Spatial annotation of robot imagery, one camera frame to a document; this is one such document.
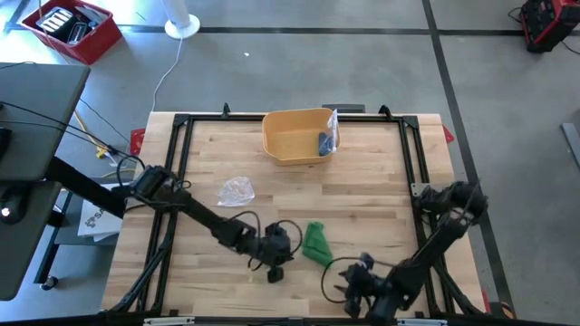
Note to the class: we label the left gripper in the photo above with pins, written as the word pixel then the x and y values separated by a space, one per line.
pixel 274 246

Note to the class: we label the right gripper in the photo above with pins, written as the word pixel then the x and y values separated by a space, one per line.
pixel 367 287

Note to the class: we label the green elastic bandage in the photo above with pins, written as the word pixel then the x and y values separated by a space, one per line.
pixel 317 244

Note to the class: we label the clear plastic zip bag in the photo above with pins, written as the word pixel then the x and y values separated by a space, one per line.
pixel 334 129
pixel 235 192

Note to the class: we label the blue elastic bandage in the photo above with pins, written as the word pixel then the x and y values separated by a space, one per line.
pixel 325 144

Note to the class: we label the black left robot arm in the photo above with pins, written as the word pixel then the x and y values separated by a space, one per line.
pixel 199 213

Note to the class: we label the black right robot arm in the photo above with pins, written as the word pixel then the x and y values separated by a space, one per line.
pixel 444 231

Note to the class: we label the yellow plastic bin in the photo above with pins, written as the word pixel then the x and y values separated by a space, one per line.
pixel 290 140

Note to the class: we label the red corner clamp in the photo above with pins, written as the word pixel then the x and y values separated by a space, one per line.
pixel 447 134
pixel 138 137

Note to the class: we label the white printed box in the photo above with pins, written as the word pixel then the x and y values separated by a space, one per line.
pixel 95 222

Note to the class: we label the black caster wheel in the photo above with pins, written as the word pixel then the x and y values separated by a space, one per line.
pixel 49 283

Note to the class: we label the white round stand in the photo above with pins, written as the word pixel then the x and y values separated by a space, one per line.
pixel 181 27

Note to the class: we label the black computer mouse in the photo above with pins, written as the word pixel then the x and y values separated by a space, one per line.
pixel 11 208

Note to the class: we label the dark grey operator desk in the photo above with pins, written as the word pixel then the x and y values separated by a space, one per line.
pixel 41 117

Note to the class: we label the grey metal bar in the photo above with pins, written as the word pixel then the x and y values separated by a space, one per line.
pixel 572 145

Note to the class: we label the red plastic crate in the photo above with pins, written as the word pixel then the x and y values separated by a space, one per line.
pixel 97 43

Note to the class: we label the black tray with white slots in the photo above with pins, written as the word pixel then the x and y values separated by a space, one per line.
pixel 54 20

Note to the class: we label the red toolbox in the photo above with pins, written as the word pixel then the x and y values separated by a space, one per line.
pixel 548 22

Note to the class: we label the silver aluminium bracket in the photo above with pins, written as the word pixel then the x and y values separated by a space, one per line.
pixel 421 322
pixel 170 322

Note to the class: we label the white arm base bracket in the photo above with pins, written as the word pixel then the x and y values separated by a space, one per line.
pixel 418 188

